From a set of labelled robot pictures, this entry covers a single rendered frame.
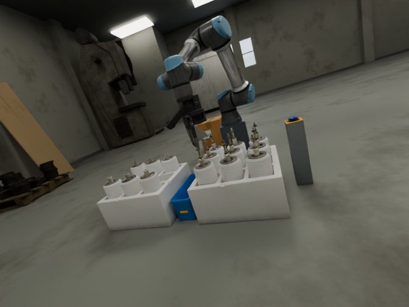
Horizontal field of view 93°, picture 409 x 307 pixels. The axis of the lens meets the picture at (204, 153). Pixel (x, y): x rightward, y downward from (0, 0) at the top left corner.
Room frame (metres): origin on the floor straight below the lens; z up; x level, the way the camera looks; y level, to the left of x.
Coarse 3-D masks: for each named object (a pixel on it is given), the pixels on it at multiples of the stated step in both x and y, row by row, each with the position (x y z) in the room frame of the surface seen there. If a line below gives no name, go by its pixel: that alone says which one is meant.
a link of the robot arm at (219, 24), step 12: (204, 24) 1.16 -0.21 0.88; (216, 24) 1.10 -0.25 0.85; (228, 24) 1.16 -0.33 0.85; (204, 36) 1.15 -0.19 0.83; (216, 36) 1.12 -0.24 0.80; (228, 36) 1.12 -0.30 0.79; (216, 48) 1.16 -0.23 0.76; (228, 48) 1.17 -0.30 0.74; (228, 60) 1.19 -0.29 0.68; (228, 72) 1.23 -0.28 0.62; (240, 72) 1.24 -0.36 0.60; (240, 84) 1.25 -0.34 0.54; (252, 84) 1.29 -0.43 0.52; (240, 96) 1.27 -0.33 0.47; (252, 96) 1.26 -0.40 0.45
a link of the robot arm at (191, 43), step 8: (192, 32) 1.20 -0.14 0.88; (192, 40) 1.16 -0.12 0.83; (184, 48) 1.11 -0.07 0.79; (192, 48) 1.13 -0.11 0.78; (200, 48) 1.18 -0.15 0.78; (184, 56) 1.06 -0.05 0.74; (192, 56) 1.11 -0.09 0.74; (160, 80) 0.96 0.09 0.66; (168, 80) 0.93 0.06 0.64; (168, 88) 0.96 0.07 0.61
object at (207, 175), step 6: (204, 168) 0.77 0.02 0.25; (210, 168) 0.77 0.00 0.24; (198, 174) 0.77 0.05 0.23; (204, 174) 0.76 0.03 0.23; (210, 174) 0.77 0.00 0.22; (216, 174) 0.80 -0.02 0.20; (198, 180) 0.78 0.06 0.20; (204, 180) 0.77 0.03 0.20; (210, 180) 0.77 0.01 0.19; (216, 180) 0.78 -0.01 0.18
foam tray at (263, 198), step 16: (272, 160) 0.80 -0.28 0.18; (272, 176) 0.65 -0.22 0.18; (192, 192) 0.76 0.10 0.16; (208, 192) 0.73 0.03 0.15; (224, 192) 0.71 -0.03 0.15; (240, 192) 0.69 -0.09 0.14; (256, 192) 0.67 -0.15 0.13; (272, 192) 0.65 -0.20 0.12; (208, 208) 0.74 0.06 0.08; (224, 208) 0.72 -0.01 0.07; (240, 208) 0.69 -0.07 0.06; (256, 208) 0.67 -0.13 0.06; (272, 208) 0.65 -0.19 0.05; (288, 208) 0.63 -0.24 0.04
